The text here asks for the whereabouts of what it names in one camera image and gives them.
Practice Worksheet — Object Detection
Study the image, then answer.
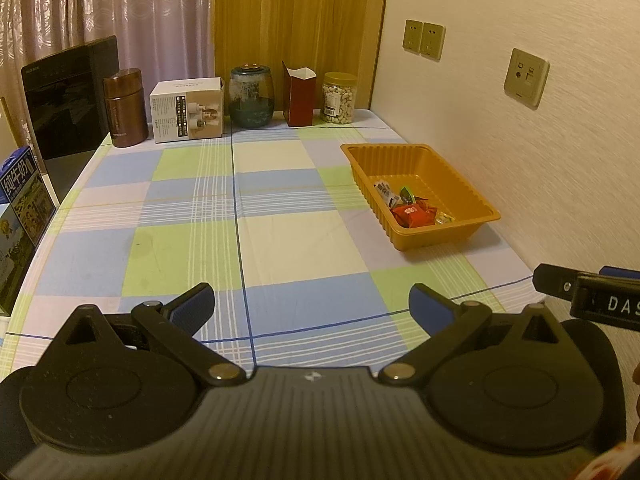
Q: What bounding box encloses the orange plastic tray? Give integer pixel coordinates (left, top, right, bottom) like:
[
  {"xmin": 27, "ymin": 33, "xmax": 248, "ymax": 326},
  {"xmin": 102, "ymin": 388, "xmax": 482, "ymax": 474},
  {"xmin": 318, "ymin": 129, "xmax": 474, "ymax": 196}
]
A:
[{"xmin": 340, "ymin": 143, "xmax": 502, "ymax": 252}]

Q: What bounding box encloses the black striped snack packet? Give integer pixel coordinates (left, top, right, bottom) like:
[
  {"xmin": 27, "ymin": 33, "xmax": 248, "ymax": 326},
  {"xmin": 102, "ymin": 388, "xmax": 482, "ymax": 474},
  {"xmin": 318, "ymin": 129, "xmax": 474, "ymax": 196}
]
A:
[{"xmin": 375, "ymin": 179, "xmax": 397, "ymax": 207}]

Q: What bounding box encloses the black monitor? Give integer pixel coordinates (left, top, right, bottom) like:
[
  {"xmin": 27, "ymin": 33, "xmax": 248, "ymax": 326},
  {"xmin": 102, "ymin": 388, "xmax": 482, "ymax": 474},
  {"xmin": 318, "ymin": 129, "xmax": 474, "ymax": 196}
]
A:
[{"xmin": 21, "ymin": 35, "xmax": 121, "ymax": 206}]

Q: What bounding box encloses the red printed cloth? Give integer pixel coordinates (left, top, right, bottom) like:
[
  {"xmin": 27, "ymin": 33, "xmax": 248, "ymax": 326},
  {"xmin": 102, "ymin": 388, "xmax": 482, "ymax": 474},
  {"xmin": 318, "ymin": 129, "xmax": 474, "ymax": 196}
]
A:
[{"xmin": 575, "ymin": 440, "xmax": 640, "ymax": 480}]

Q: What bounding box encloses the blue milk carton box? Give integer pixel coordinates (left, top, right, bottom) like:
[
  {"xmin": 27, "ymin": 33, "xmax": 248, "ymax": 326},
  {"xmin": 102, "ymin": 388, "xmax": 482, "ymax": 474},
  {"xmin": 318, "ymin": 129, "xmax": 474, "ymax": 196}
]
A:
[{"xmin": 0, "ymin": 146, "xmax": 57, "ymax": 248}]

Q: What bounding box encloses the pink curtain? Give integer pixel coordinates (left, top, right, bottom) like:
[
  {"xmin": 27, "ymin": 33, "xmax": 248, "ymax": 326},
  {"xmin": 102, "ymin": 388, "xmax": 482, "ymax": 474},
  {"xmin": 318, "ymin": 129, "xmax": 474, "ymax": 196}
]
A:
[{"xmin": 0, "ymin": 0, "xmax": 218, "ymax": 161}]

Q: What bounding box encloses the beige wall socket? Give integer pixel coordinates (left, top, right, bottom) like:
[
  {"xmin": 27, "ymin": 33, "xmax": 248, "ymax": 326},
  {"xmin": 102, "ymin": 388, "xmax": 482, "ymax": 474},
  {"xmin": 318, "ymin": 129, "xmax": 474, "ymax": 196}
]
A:
[
  {"xmin": 402, "ymin": 19, "xmax": 424, "ymax": 54},
  {"xmin": 419, "ymin": 21, "xmax": 446, "ymax": 61}
]

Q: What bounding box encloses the blue glass jar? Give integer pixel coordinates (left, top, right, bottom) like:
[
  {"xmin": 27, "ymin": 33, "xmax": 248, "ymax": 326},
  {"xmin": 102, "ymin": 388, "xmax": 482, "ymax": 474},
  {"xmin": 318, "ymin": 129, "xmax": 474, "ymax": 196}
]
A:
[{"xmin": 229, "ymin": 63, "xmax": 276, "ymax": 129}]

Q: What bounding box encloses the checkered tablecloth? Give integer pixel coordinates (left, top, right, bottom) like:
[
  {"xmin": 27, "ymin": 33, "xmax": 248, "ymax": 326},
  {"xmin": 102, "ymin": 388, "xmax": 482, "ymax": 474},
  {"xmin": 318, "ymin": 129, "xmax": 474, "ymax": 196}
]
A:
[{"xmin": 0, "ymin": 108, "xmax": 548, "ymax": 376}]

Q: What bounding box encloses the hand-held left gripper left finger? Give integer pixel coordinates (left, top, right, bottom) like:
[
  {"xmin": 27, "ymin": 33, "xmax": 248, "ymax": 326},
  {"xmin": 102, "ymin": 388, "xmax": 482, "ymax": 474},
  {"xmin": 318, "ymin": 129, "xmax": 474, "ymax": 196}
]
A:
[{"xmin": 35, "ymin": 282, "xmax": 248, "ymax": 388}]

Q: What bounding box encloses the beige data wall plate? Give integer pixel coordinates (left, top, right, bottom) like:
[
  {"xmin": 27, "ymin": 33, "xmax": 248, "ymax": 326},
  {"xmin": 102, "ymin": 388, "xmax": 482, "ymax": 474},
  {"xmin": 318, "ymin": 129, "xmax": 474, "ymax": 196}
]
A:
[{"xmin": 502, "ymin": 47, "xmax": 551, "ymax": 109}]

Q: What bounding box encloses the dark red carton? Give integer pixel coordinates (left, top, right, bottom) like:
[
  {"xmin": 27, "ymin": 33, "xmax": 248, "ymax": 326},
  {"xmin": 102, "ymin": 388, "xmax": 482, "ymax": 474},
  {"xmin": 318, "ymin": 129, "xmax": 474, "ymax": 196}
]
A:
[{"xmin": 281, "ymin": 61, "xmax": 317, "ymax": 128}]

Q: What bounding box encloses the brown thermos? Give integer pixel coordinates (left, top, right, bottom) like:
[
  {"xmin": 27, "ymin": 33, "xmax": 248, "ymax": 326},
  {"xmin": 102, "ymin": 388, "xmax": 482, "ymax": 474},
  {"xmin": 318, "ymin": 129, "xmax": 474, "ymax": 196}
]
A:
[{"xmin": 102, "ymin": 67, "xmax": 150, "ymax": 148}]

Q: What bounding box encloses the large red snack packet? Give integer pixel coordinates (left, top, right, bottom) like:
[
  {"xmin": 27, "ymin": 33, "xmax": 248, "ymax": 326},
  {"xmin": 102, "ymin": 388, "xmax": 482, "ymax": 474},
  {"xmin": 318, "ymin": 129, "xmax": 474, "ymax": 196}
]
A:
[{"xmin": 391, "ymin": 203, "xmax": 435, "ymax": 229}]

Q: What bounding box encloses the person's right hand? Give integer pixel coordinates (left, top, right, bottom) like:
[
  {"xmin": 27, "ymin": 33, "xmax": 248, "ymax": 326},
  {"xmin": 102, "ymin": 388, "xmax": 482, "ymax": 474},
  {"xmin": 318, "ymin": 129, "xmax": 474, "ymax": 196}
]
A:
[{"xmin": 631, "ymin": 362, "xmax": 640, "ymax": 443}]

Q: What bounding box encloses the white cardboard box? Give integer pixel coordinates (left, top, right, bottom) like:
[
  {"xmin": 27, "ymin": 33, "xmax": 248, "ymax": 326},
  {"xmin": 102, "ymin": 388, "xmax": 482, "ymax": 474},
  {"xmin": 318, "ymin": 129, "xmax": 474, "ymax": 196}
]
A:
[{"xmin": 149, "ymin": 77, "xmax": 225, "ymax": 144}]

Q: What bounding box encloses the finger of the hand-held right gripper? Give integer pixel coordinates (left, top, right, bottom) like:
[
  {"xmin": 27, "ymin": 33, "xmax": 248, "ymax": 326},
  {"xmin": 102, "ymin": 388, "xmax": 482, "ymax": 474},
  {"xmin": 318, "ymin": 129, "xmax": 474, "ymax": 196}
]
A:
[
  {"xmin": 599, "ymin": 266, "xmax": 640, "ymax": 281},
  {"xmin": 532, "ymin": 263, "xmax": 581, "ymax": 306}
]

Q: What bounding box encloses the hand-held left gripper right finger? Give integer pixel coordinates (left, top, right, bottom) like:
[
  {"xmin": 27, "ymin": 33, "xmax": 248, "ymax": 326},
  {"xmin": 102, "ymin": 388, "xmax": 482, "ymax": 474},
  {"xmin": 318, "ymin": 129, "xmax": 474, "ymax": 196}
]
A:
[{"xmin": 376, "ymin": 283, "xmax": 581, "ymax": 386}]

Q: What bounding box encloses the wooden panel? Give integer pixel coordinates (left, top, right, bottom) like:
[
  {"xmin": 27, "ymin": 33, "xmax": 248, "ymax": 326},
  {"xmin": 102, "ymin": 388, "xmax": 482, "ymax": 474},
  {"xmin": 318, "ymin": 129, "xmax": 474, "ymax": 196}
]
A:
[{"xmin": 214, "ymin": 0, "xmax": 391, "ymax": 111}]

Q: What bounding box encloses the plastic jar of nuts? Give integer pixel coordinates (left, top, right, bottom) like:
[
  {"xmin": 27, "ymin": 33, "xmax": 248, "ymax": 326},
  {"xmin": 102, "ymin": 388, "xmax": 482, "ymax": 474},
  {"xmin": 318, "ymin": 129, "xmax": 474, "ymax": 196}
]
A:
[{"xmin": 320, "ymin": 71, "xmax": 359, "ymax": 125}]

